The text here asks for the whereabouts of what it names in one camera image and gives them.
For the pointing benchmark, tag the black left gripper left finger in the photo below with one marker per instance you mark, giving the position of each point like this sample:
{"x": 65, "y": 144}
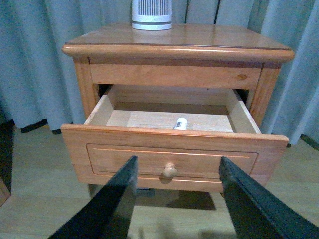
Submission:
{"x": 109, "y": 212}

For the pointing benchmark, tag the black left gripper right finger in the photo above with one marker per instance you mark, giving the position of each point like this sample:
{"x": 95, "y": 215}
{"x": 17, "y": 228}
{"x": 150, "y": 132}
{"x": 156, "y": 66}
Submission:
{"x": 255, "y": 212}

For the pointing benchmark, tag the wooden drawer with round knob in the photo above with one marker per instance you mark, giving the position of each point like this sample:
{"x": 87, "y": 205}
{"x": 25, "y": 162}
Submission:
{"x": 139, "y": 120}

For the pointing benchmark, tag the white medicine bottle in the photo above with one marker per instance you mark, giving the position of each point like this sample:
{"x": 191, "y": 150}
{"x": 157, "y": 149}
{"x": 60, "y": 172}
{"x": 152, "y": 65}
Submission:
{"x": 181, "y": 124}

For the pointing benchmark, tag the grey-green curtain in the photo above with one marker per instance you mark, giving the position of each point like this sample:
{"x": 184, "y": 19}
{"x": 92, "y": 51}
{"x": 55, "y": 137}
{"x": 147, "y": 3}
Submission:
{"x": 38, "y": 82}

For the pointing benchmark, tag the wooden nightstand cabinet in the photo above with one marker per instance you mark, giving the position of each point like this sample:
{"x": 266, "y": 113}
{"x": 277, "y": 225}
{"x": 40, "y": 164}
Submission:
{"x": 187, "y": 55}

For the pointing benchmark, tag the white ribbed air purifier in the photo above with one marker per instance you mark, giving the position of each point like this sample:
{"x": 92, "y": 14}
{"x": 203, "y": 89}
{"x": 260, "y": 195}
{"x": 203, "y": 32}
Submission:
{"x": 152, "y": 14}

